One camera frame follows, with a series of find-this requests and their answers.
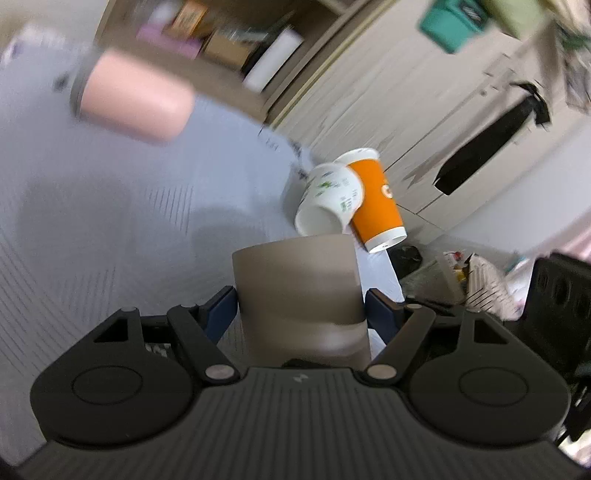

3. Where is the taupe metal tumbler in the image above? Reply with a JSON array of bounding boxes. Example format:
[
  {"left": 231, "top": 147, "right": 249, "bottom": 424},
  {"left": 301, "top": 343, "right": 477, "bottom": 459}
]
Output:
[{"left": 232, "top": 234, "right": 370, "bottom": 369}]

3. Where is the orange paper cup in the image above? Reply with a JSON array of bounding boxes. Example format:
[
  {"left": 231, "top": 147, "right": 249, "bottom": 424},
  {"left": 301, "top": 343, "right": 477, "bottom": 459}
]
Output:
[{"left": 335, "top": 148, "right": 407, "bottom": 254}]

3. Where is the white floral paper cup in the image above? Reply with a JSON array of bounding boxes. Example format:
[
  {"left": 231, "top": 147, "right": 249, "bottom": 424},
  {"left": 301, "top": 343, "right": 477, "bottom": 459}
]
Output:
[{"left": 294, "top": 162, "right": 363, "bottom": 236}]

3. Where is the pile of papers and packages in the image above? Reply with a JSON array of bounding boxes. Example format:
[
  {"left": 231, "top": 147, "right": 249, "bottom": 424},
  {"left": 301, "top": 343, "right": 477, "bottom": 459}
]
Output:
[{"left": 401, "top": 252, "right": 533, "bottom": 321}]

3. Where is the white patterned tablecloth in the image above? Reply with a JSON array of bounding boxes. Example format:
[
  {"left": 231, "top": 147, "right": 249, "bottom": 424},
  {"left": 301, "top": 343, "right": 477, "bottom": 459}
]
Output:
[{"left": 0, "top": 27, "right": 408, "bottom": 462}]

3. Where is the black ribbon bow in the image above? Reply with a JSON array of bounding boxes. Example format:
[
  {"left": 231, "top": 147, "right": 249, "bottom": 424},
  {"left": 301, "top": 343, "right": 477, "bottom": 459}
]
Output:
[{"left": 434, "top": 82, "right": 551, "bottom": 196}]

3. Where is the beige wardrobe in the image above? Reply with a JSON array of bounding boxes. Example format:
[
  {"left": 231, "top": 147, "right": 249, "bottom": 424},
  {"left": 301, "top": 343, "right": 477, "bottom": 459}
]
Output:
[{"left": 273, "top": 1, "right": 584, "bottom": 244}]

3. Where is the pink tumbler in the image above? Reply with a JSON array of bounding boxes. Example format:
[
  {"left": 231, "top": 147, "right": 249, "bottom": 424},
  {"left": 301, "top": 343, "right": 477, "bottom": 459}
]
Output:
[{"left": 70, "top": 48, "right": 195, "bottom": 143}]

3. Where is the white paper towel roll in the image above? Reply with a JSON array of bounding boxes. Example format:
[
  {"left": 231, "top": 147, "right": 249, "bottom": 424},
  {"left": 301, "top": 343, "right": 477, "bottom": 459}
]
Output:
[{"left": 243, "top": 28, "right": 304, "bottom": 93}]

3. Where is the wooden shelf unit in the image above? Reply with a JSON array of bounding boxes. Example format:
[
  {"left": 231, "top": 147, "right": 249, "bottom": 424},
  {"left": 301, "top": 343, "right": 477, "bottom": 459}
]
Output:
[{"left": 95, "top": 0, "right": 390, "bottom": 121}]

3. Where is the small cardboard box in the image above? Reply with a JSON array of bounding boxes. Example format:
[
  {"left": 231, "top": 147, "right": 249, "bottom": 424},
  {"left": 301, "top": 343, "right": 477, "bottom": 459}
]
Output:
[{"left": 201, "top": 31, "right": 257, "bottom": 70}]

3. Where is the pink flat box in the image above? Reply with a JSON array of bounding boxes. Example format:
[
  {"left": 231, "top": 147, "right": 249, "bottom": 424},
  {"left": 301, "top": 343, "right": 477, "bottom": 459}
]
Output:
[{"left": 135, "top": 24, "right": 202, "bottom": 60}]

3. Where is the teal pouch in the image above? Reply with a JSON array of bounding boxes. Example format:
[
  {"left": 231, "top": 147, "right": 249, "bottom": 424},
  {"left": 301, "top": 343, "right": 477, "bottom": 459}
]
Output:
[{"left": 419, "top": 0, "right": 490, "bottom": 54}]

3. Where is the green cushion bag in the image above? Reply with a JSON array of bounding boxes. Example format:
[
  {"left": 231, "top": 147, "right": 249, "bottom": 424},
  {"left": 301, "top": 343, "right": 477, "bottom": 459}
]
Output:
[{"left": 481, "top": 0, "right": 546, "bottom": 40}]

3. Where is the black wire basket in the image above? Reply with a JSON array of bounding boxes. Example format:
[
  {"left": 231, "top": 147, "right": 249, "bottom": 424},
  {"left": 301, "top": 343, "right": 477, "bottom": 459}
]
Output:
[{"left": 556, "top": 23, "right": 590, "bottom": 115}]

